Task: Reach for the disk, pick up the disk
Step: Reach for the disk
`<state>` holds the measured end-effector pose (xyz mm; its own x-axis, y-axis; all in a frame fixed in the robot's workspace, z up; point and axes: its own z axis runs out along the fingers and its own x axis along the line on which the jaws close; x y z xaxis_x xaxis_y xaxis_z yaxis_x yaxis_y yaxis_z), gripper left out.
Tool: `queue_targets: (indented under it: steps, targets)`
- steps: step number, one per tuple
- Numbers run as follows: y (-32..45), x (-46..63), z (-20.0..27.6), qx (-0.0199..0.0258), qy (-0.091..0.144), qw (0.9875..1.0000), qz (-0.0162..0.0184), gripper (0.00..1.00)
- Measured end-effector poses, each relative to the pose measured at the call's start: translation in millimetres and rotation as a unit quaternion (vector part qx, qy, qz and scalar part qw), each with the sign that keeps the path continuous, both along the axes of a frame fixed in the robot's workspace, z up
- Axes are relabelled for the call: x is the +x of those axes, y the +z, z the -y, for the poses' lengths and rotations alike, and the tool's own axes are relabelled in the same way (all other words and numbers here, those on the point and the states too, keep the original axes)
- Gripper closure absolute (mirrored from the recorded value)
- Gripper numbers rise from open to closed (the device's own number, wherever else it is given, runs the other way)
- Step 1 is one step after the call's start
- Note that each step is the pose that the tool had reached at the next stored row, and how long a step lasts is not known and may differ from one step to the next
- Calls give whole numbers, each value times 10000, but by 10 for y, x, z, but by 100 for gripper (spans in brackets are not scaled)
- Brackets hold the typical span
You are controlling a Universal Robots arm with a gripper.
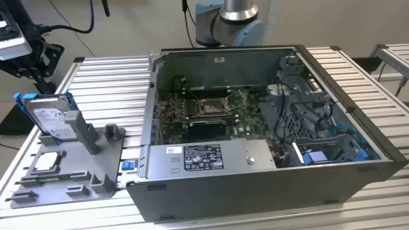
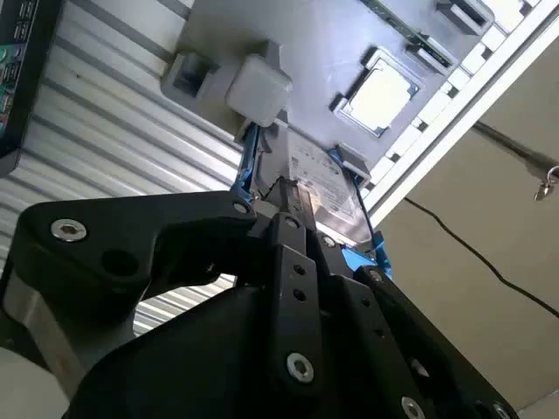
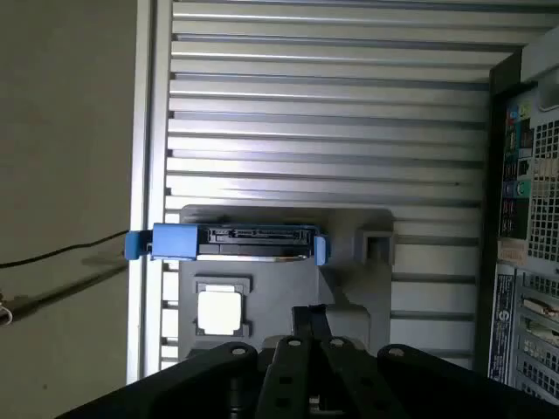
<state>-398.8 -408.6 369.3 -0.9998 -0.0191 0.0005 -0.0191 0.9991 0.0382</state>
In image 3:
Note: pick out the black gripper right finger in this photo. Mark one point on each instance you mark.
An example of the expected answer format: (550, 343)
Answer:
(345, 375)

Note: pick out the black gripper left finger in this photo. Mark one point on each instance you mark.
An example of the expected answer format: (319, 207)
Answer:
(286, 375)

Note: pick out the hard disk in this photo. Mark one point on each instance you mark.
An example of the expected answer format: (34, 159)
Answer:
(174, 242)

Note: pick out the grey parts rack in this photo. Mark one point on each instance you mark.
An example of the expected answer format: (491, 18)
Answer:
(284, 283)

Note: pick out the silver CPU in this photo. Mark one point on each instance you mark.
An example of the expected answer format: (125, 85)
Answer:
(218, 310)

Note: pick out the black open PC case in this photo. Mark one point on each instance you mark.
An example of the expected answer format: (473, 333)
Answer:
(541, 218)

